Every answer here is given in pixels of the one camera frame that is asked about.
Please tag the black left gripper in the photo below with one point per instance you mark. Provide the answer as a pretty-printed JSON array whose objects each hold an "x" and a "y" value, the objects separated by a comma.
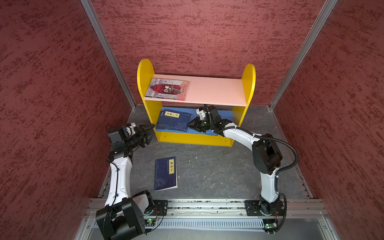
[{"x": 143, "y": 135}]

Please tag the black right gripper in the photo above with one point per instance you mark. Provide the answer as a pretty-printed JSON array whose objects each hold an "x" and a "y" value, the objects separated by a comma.
[{"x": 197, "y": 124}]

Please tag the blue Chinese book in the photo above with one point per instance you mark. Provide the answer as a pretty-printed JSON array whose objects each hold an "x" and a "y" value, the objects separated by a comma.
[
  {"x": 173, "y": 121},
  {"x": 166, "y": 176}
]

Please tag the pink Hamlet picture book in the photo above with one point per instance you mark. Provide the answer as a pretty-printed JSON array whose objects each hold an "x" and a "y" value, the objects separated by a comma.
[{"x": 167, "y": 89}]

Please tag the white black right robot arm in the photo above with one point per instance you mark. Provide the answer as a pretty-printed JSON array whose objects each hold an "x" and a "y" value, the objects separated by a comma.
[{"x": 267, "y": 156}]

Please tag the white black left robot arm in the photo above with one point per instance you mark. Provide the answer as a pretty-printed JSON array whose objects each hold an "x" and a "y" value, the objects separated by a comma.
[{"x": 122, "y": 217}]

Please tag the yellow pink blue bookshelf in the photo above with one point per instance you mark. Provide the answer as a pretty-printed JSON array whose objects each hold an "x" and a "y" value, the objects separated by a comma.
[{"x": 237, "y": 93}]

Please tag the left green circuit board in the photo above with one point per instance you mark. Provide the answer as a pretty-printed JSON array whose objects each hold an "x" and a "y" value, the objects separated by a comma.
[{"x": 150, "y": 223}]

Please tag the green circuit board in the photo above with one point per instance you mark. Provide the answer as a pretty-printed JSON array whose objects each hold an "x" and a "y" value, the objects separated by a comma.
[
  {"x": 270, "y": 225},
  {"x": 150, "y": 223}
]

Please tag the right green circuit board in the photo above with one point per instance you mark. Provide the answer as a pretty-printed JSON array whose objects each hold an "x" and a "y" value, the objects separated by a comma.
[{"x": 270, "y": 225}]

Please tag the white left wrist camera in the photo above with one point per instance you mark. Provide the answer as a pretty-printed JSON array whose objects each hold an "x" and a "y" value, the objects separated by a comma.
[{"x": 130, "y": 129}]

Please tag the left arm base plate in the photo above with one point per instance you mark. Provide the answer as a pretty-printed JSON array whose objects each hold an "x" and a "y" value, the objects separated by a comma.
[{"x": 158, "y": 208}]

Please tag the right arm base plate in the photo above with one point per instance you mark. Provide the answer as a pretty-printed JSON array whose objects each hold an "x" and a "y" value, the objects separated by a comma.
[{"x": 258, "y": 208}]

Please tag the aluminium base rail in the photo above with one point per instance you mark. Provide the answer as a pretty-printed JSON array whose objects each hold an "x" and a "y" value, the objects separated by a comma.
[{"x": 235, "y": 209}]

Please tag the left aluminium corner post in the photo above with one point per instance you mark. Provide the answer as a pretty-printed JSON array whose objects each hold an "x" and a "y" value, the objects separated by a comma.
[{"x": 96, "y": 24}]

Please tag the aluminium corner post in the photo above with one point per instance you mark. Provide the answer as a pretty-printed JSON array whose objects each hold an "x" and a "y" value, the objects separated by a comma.
[
  {"x": 96, "y": 24},
  {"x": 317, "y": 26}
]

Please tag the right aluminium corner post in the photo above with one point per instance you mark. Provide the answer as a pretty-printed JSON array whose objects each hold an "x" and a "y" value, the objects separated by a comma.
[{"x": 317, "y": 26}]

